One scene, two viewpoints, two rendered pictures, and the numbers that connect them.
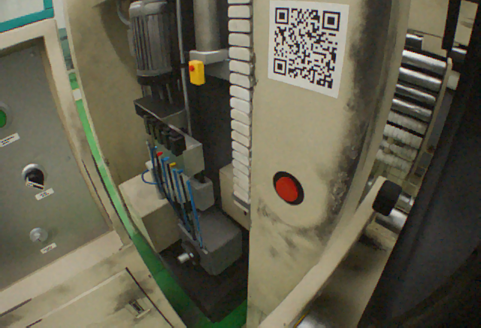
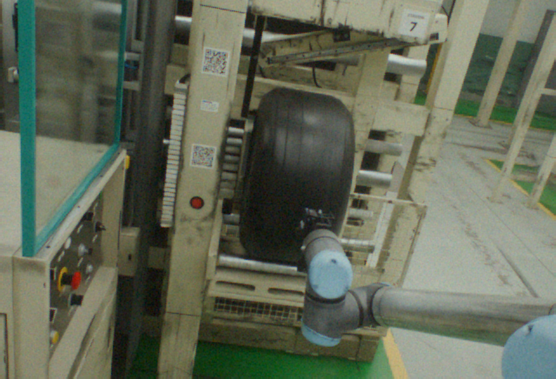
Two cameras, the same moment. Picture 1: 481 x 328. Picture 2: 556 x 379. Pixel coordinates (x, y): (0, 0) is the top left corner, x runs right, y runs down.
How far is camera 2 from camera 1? 1.34 m
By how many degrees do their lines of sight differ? 47
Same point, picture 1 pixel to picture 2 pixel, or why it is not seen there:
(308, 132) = (204, 180)
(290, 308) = (214, 246)
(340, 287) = not seen: hidden behind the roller
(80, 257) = (97, 284)
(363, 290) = not seen: hidden behind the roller
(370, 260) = (230, 248)
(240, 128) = (170, 185)
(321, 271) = (215, 236)
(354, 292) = not seen: hidden behind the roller
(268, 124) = (188, 181)
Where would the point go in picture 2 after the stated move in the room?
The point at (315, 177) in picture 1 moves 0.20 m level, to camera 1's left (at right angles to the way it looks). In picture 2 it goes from (208, 194) to (155, 208)
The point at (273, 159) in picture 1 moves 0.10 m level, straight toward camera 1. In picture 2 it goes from (190, 193) to (207, 207)
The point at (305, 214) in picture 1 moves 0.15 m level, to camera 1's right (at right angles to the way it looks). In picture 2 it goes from (205, 210) to (238, 200)
